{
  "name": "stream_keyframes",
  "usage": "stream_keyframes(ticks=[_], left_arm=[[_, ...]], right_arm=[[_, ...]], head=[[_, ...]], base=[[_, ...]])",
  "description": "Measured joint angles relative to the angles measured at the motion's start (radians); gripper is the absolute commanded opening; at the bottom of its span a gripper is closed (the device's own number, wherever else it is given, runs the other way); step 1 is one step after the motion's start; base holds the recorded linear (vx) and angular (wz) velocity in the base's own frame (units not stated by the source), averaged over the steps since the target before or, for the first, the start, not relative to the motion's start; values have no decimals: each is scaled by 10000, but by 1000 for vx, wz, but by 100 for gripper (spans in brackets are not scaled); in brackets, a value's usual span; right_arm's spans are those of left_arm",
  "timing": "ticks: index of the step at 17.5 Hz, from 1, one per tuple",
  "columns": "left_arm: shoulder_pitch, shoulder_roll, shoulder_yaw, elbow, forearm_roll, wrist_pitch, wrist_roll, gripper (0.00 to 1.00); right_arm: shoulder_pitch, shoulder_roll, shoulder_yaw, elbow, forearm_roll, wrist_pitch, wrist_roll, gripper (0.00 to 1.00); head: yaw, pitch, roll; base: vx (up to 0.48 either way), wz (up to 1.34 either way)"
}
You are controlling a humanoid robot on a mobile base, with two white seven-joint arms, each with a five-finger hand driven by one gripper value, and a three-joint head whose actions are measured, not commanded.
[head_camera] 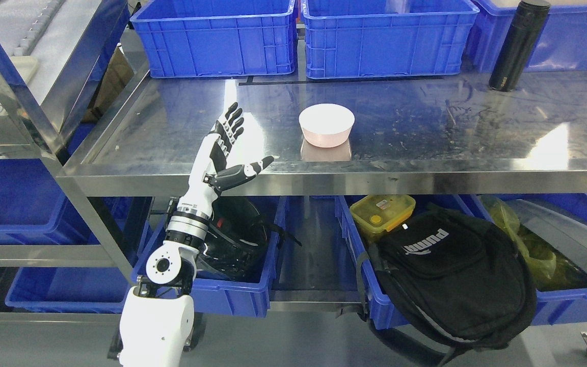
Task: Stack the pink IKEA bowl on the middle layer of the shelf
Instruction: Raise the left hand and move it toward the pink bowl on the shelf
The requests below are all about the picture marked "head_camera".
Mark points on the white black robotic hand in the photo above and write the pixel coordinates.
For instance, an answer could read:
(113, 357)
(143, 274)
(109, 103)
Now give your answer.
(210, 174)

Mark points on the pink ikea bowl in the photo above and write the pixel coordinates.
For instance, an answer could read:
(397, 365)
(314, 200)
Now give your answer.
(326, 125)

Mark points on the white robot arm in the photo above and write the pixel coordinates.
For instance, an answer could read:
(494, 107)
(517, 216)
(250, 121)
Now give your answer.
(158, 315)

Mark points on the blue crate top middle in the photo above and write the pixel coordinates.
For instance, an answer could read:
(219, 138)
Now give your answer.
(352, 39)

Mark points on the blue crate left middle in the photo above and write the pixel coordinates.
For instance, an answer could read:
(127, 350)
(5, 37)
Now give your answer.
(33, 208)

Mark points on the steel shelf rack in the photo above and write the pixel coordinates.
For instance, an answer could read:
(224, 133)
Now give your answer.
(412, 135)

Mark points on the black helmet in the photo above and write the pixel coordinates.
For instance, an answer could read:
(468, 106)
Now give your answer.
(237, 241)

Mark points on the blue crate with helmet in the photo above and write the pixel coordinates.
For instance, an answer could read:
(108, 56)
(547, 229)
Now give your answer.
(249, 298)

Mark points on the blue crate top left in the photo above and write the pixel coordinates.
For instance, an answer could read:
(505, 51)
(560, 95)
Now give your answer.
(218, 38)

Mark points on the yellow lunch box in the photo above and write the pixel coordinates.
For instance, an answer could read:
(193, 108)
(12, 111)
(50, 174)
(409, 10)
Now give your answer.
(378, 215)

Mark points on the blue crate with backpack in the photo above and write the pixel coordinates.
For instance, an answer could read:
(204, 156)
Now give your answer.
(381, 310)

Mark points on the steel side rack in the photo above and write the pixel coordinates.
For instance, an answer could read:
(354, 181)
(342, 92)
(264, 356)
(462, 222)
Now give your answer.
(74, 42)

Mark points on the black puma backpack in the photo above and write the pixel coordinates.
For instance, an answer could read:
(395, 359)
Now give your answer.
(459, 280)

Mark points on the yellow plastic bag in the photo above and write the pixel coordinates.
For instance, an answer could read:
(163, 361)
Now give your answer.
(550, 269)

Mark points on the black thermos bottle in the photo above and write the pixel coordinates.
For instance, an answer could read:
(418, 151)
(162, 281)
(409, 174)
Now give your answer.
(528, 21)

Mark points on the blue crate lower right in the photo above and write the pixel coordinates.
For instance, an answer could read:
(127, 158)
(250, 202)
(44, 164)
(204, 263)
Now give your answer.
(561, 220)

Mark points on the blue crate top right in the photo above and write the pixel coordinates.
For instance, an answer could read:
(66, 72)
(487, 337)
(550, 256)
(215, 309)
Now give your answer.
(562, 44)

